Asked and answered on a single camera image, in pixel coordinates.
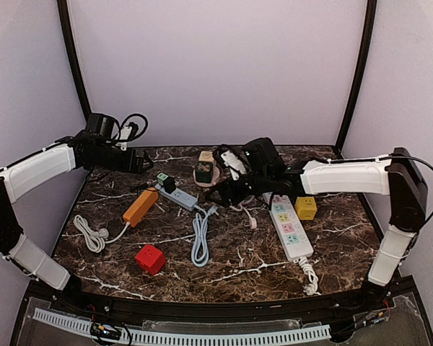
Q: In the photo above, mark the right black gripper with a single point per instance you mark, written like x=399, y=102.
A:
x=230, y=187

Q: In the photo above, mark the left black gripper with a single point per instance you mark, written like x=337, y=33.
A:
x=138, y=161

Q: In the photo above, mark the yellow cube socket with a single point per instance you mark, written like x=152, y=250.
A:
x=305, y=208

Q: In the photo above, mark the white power strip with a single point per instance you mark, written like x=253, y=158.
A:
x=291, y=233

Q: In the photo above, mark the red cube socket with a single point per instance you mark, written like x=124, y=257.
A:
x=150, y=259

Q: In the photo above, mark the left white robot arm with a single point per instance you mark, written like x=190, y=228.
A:
x=16, y=181

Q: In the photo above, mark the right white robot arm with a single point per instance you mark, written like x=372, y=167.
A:
x=395, y=175

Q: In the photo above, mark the pink round socket base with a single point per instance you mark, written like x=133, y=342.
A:
x=216, y=179

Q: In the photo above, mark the green plug adapter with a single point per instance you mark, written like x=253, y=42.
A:
x=161, y=177

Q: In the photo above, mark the black plug adapter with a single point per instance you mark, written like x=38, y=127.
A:
x=169, y=185

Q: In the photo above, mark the beige cube socket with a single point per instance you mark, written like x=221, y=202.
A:
x=206, y=156

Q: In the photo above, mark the light blue power strip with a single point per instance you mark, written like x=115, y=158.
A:
x=179, y=197

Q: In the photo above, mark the orange power strip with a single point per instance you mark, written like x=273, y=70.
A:
x=140, y=207

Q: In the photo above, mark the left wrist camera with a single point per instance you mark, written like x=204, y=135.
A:
x=109, y=131

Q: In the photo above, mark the black front rail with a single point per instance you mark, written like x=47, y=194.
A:
x=337, y=308

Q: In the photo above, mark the left black frame post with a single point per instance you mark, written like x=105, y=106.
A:
x=76, y=71

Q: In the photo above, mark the black frame post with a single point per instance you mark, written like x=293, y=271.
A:
x=365, y=43
x=76, y=71

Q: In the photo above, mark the white slotted cable duct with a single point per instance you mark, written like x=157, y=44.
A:
x=132, y=336

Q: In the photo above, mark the right black frame post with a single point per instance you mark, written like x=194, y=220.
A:
x=365, y=43

